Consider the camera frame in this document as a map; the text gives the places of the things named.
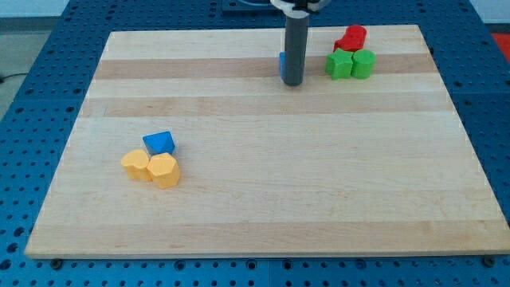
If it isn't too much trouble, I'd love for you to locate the green star block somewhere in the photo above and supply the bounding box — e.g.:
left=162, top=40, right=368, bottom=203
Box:
left=325, top=49, right=354, bottom=80

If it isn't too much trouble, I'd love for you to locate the yellow heart block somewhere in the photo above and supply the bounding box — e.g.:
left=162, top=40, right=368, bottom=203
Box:
left=120, top=149, right=152, bottom=182

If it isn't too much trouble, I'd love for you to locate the yellow hexagon block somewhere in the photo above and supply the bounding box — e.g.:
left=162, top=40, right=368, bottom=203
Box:
left=147, top=153, right=180, bottom=189

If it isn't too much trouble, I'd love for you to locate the blue cube block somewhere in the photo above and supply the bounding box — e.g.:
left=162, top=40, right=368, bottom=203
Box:
left=279, top=52, right=285, bottom=80

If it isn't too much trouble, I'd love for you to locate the red curved block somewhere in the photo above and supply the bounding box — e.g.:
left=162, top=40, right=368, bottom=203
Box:
left=333, top=25, right=367, bottom=52

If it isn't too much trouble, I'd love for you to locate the green cylinder block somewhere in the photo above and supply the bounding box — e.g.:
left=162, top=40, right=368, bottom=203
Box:
left=351, top=49, right=376, bottom=79

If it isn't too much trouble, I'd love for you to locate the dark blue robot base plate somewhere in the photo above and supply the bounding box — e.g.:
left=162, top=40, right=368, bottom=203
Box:
left=220, top=0, right=278, bottom=16

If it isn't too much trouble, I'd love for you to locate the wooden board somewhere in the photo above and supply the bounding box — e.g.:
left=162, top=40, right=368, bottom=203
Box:
left=25, top=25, right=509, bottom=259

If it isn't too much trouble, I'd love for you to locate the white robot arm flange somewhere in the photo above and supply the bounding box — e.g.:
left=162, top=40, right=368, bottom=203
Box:
left=269, top=0, right=332, bottom=19

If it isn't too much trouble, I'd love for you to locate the blue triangular block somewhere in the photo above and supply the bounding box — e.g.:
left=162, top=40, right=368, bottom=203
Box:
left=143, top=131, right=175, bottom=155

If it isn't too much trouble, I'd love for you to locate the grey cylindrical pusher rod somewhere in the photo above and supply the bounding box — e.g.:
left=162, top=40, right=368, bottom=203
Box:
left=283, top=16, right=309, bottom=86

